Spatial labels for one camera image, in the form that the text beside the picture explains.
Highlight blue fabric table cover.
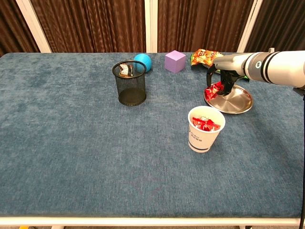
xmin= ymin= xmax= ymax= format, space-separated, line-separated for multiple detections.
xmin=0 ymin=52 xmax=305 ymax=218

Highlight black mesh pen holder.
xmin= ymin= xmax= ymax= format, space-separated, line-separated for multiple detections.
xmin=112 ymin=60 xmax=147 ymax=106

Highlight round steel plate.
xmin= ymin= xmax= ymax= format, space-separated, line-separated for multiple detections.
xmin=203 ymin=82 xmax=253 ymax=115

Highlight blue ball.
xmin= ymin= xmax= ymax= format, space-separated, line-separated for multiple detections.
xmin=133 ymin=53 xmax=153 ymax=73

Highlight orange green snack bag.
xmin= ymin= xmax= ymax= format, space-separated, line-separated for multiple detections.
xmin=190 ymin=49 xmax=250 ymax=83

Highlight white table frame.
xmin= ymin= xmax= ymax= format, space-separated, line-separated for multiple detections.
xmin=0 ymin=216 xmax=305 ymax=229

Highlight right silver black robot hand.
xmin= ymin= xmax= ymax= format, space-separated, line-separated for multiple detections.
xmin=206 ymin=53 xmax=250 ymax=96

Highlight purple cube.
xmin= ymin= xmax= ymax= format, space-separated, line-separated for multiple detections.
xmin=164 ymin=50 xmax=186 ymax=74

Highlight white paper cup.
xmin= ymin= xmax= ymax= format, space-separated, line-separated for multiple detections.
xmin=187 ymin=105 xmax=226 ymax=153

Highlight brown pleated partition screen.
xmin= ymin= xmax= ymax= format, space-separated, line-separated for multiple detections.
xmin=151 ymin=0 xmax=263 ymax=53
xmin=245 ymin=0 xmax=305 ymax=54
xmin=0 ymin=0 xmax=40 ymax=57
xmin=16 ymin=0 xmax=152 ymax=53

